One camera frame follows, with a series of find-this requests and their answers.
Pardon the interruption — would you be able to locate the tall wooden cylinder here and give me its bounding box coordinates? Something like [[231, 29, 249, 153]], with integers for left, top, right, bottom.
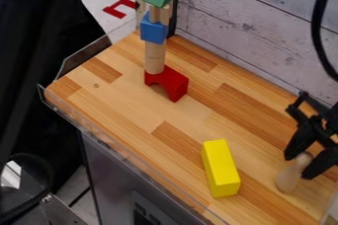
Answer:
[[143, 39, 168, 75]]

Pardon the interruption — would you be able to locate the light wooden cylinder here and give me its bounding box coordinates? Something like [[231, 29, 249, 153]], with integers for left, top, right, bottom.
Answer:
[[274, 152, 314, 194]]

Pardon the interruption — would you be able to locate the yellow rectangular block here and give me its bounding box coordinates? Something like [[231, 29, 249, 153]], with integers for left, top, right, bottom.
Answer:
[[201, 138, 243, 198]]

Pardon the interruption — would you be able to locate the thick black cable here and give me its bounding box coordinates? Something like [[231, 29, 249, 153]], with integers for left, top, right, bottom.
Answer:
[[309, 0, 338, 83]]

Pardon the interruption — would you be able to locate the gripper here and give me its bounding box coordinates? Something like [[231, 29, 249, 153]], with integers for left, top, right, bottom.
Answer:
[[282, 90, 338, 181]]

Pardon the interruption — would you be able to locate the small wooden block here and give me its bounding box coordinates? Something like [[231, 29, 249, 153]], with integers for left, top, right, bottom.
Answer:
[[147, 3, 174, 27]]

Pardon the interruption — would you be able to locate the blue cube block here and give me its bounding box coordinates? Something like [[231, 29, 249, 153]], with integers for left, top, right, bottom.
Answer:
[[138, 11, 171, 45]]

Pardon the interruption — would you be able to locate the red arch block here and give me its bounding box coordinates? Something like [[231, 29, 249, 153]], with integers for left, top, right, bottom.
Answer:
[[142, 65, 191, 104]]

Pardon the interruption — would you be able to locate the black curtain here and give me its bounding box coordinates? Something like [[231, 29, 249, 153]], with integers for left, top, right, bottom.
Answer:
[[0, 0, 109, 194]]

